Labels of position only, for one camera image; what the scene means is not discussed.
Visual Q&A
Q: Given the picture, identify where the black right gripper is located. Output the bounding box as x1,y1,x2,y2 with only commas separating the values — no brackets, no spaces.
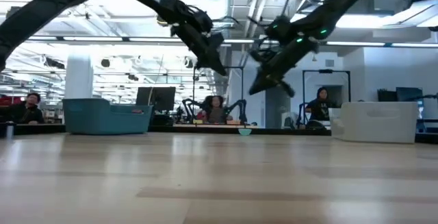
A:
248,37,318,98

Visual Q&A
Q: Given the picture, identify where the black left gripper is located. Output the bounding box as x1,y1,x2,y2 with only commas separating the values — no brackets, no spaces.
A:
170,21,228,77

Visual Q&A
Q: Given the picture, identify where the person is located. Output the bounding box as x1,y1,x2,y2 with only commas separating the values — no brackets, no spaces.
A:
201,95,233,124
305,86,338,121
8,92,45,125

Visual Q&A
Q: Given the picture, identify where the black computer monitor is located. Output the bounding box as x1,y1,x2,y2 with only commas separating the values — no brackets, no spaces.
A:
136,86,177,112
396,86,424,102

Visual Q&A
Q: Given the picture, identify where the translucent white plastic bin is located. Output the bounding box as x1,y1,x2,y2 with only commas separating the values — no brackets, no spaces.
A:
328,101,419,144

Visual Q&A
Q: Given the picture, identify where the long ceiling light bar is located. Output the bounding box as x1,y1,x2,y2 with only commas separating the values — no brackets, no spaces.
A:
0,35,438,49

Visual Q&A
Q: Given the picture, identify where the dark teal plastic bin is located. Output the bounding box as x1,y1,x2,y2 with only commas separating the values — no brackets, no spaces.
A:
62,97,154,136

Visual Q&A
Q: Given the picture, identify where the white square pillar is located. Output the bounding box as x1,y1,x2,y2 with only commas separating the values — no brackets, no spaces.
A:
64,54,94,100

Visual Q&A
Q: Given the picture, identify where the silver metal cup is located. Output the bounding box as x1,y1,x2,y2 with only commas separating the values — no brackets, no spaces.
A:
4,121,15,141

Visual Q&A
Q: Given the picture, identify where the black metal frame stand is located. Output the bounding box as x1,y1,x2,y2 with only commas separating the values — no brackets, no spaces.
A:
193,65,244,108
302,69,352,103

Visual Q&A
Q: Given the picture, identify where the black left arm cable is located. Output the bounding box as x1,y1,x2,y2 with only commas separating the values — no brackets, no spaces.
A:
191,6,242,28

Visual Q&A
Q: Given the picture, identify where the black aluminium table frame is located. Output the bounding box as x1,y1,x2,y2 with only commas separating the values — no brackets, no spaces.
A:
0,123,438,136

